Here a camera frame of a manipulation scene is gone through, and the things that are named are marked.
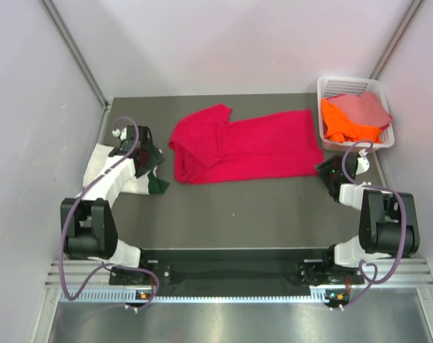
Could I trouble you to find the pink t-shirt in basket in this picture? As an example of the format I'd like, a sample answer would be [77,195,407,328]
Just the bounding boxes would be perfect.
[327,91,392,129]

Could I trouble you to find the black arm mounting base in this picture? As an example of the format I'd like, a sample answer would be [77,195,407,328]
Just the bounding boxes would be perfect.
[109,246,367,287]

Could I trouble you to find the orange t-shirt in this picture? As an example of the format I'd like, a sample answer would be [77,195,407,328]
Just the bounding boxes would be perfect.
[321,98,382,144]

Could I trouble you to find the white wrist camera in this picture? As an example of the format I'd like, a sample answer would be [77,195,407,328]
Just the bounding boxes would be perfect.
[112,126,128,141]
[355,149,370,175]

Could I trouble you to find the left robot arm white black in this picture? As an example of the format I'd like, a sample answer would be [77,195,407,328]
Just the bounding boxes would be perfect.
[60,125,169,284]

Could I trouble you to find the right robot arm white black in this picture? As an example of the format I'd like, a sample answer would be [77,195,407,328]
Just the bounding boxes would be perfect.
[317,153,402,283]

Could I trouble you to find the folded white t-shirt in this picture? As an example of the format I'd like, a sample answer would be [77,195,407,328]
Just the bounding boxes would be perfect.
[82,144,157,195]

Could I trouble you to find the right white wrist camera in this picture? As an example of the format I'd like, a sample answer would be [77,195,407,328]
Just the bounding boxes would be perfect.
[355,149,370,175]

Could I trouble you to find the folded dark green t-shirt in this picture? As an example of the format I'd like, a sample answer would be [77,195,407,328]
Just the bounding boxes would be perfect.
[147,169,169,195]

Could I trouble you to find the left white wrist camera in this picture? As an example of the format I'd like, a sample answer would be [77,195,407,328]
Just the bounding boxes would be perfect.
[112,126,128,141]

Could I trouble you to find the white plastic basket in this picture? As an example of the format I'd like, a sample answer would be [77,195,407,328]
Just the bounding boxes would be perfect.
[317,76,394,151]

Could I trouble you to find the crimson red t-shirt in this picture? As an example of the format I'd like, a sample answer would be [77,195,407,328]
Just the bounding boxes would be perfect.
[169,104,324,184]

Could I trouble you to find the grey slotted cable duct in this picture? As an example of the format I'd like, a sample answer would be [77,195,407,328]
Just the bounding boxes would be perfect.
[59,287,349,304]

